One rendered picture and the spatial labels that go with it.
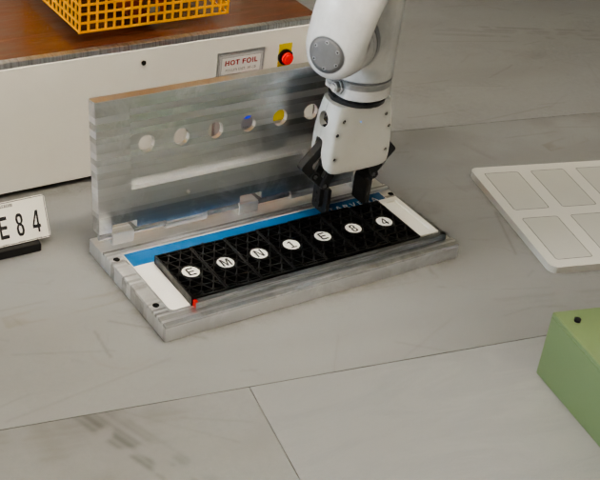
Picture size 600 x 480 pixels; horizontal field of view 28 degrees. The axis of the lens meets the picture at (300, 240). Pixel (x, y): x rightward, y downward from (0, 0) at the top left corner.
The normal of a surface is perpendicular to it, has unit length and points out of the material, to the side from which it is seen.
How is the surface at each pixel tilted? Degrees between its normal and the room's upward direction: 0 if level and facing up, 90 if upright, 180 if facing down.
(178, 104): 83
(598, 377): 90
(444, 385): 0
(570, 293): 0
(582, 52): 0
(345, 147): 90
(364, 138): 90
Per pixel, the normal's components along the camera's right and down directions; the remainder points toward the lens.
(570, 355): -0.92, 0.11
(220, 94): 0.55, 0.40
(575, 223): 0.11, -0.84
